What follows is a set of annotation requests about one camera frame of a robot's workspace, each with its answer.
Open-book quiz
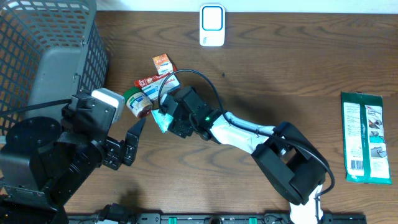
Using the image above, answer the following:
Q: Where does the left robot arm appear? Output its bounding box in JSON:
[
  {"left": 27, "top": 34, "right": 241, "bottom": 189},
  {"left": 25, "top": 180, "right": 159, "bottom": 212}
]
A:
[{"left": 1, "top": 93, "right": 146, "bottom": 223}]

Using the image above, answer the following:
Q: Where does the black left camera cable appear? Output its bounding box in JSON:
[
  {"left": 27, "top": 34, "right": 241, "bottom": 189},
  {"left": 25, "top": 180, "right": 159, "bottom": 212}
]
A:
[{"left": 0, "top": 98, "right": 72, "bottom": 116}]

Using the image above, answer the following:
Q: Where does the orange small carton box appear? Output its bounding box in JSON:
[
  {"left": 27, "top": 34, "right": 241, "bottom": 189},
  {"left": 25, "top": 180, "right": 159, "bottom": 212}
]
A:
[{"left": 152, "top": 54, "right": 174, "bottom": 75}]

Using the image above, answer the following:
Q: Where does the grey plastic mesh basket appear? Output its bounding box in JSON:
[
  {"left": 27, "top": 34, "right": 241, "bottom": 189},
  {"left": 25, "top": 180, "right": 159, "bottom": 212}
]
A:
[{"left": 0, "top": 0, "right": 110, "bottom": 138}]

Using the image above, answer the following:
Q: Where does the white barcode scanner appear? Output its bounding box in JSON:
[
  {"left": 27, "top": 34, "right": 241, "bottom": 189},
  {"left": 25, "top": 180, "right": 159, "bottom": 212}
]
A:
[{"left": 199, "top": 4, "right": 226, "bottom": 47}]

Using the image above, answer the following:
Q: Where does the teal white tissue pack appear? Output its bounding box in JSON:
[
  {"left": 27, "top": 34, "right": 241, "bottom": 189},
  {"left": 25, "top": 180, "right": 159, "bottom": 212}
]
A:
[{"left": 151, "top": 109, "right": 173, "bottom": 133}]

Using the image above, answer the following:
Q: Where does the green white wipes packet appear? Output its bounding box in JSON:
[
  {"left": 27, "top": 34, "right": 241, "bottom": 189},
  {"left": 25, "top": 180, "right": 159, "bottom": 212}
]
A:
[{"left": 341, "top": 92, "right": 392, "bottom": 185}]

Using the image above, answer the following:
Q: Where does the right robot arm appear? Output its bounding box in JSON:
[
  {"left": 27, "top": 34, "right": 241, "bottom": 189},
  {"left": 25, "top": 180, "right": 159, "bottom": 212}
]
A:
[{"left": 157, "top": 86, "right": 335, "bottom": 223}]

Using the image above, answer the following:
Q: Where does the white Panadol medicine box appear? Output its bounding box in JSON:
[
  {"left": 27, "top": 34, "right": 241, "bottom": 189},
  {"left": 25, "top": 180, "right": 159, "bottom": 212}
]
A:
[{"left": 142, "top": 75, "right": 180, "bottom": 101}]

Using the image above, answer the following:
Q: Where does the red snack stick sachet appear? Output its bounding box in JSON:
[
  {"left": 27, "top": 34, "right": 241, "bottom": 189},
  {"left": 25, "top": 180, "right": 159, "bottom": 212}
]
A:
[{"left": 134, "top": 66, "right": 177, "bottom": 89}]

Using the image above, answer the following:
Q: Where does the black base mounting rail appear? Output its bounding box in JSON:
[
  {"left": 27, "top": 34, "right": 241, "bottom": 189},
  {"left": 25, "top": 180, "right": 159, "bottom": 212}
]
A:
[{"left": 67, "top": 203, "right": 368, "bottom": 224}]

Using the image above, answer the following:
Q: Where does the black right camera cable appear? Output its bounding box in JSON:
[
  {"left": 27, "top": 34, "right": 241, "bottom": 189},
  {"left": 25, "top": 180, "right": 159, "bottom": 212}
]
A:
[{"left": 157, "top": 68, "right": 336, "bottom": 224}]

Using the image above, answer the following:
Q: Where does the green lid glass jar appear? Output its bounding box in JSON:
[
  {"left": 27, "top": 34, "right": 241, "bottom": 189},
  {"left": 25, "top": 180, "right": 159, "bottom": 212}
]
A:
[{"left": 123, "top": 87, "right": 153, "bottom": 119}]

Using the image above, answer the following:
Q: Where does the black camera cable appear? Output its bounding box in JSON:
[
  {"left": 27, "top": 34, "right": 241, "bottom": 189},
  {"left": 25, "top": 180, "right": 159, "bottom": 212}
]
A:
[
  {"left": 157, "top": 68, "right": 336, "bottom": 224},
  {"left": 0, "top": 98, "right": 72, "bottom": 116}
]

